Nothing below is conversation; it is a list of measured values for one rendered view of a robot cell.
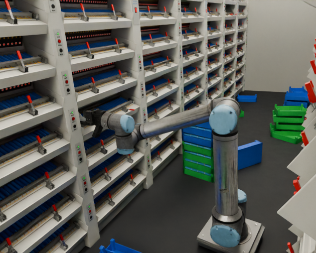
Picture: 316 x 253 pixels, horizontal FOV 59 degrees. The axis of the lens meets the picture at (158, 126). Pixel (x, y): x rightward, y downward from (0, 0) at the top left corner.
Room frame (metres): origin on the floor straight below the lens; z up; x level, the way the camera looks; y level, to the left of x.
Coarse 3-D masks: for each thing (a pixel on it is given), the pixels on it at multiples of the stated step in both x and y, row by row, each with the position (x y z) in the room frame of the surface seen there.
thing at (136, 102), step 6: (108, 96) 1.94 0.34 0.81; (120, 96) 2.05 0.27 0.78; (126, 96) 2.03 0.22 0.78; (132, 96) 2.00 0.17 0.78; (132, 102) 1.98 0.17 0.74; (138, 102) 1.97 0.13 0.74; (78, 108) 1.67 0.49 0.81; (132, 108) 1.91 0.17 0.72; (138, 108) 1.97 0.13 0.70; (126, 114) 1.83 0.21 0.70; (90, 126) 1.56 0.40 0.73; (84, 132) 1.49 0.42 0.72; (90, 132) 1.51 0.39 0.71; (84, 138) 1.47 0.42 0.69
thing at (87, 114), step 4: (92, 108) 1.53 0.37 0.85; (96, 108) 1.51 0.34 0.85; (84, 112) 1.47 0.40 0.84; (88, 112) 1.47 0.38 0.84; (92, 112) 1.46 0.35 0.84; (96, 112) 1.47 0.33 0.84; (100, 112) 1.44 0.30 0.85; (104, 112) 1.46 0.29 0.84; (84, 116) 1.48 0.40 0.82; (88, 116) 1.47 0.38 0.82; (92, 116) 1.45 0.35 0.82; (96, 116) 1.46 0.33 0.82; (100, 116) 1.43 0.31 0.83; (88, 120) 1.47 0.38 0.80; (92, 120) 1.45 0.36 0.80; (96, 120) 1.46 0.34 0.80; (100, 120) 1.42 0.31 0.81; (92, 124) 1.45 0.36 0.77; (100, 124) 1.42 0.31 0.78
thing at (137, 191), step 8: (176, 152) 2.56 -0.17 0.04; (168, 160) 2.40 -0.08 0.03; (160, 168) 2.25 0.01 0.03; (152, 176) 2.13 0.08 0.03; (136, 192) 1.91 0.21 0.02; (128, 200) 1.81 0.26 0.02; (120, 208) 1.72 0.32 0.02; (112, 216) 1.63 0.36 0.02; (104, 224) 1.55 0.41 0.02; (80, 248) 1.35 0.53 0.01
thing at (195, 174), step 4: (184, 168) 2.19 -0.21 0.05; (184, 172) 2.19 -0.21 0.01; (188, 172) 2.16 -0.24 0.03; (192, 172) 2.13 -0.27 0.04; (196, 172) 2.10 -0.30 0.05; (196, 176) 2.11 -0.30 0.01; (200, 176) 2.08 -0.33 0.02; (204, 176) 2.05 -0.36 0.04; (208, 176) 2.03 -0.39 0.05; (212, 176) 2.00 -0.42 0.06; (208, 180) 2.03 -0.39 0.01; (212, 180) 2.00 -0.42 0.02
